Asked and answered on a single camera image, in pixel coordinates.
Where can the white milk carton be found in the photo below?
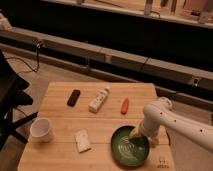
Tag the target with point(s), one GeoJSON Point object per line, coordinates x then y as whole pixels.
{"type": "Point", "coordinates": [99, 100]}

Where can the black rectangular bar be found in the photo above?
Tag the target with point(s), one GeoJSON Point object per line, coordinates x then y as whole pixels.
{"type": "Point", "coordinates": [73, 98]}

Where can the white paper cup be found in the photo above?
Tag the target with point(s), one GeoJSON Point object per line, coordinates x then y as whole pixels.
{"type": "Point", "coordinates": [41, 130]}

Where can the green ceramic bowl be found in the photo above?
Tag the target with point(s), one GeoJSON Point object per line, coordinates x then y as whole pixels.
{"type": "Point", "coordinates": [129, 152]}

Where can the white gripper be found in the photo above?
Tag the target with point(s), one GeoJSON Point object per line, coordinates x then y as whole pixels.
{"type": "Point", "coordinates": [148, 129]}

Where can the black office chair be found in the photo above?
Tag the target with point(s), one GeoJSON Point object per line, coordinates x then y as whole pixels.
{"type": "Point", "coordinates": [12, 94]}

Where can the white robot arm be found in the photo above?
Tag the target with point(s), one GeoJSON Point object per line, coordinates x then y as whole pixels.
{"type": "Point", "coordinates": [159, 113]}

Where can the orange carrot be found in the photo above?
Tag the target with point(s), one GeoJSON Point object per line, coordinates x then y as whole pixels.
{"type": "Point", "coordinates": [124, 107]}

